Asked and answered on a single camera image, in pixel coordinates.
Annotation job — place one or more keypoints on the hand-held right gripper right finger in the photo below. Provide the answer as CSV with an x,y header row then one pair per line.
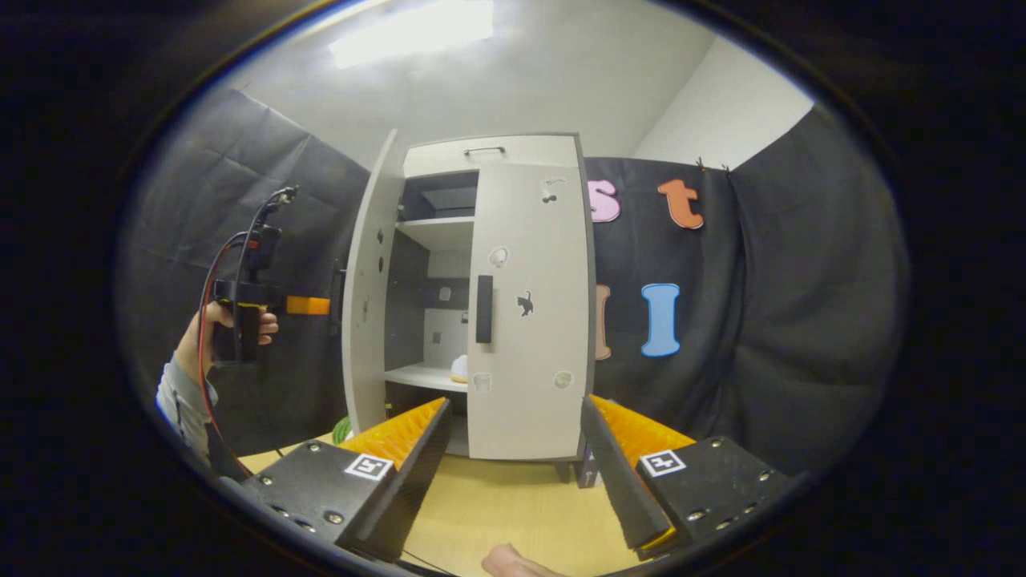
x,y
617,481

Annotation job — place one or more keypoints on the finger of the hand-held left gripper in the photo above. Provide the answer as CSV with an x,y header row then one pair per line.
x,y
309,305

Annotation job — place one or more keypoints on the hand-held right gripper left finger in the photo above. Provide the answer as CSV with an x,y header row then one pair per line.
x,y
409,481

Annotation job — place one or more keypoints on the white shoe cabinet door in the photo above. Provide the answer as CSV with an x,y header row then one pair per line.
x,y
365,361
529,401

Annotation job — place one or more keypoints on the white striped shoe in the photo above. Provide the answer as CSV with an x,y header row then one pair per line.
x,y
460,370

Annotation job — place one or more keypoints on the white shoe cabinet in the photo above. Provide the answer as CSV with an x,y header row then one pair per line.
x,y
437,232

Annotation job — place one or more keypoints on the white cabinet drawer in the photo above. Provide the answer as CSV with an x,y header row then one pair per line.
x,y
497,164

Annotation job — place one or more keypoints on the blue and white box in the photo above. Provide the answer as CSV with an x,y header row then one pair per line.
x,y
589,474

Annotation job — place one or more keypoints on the watermelon slice toy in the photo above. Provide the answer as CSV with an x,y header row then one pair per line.
x,y
342,430

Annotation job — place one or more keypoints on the black backdrop cloth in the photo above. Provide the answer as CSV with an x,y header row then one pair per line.
x,y
785,320

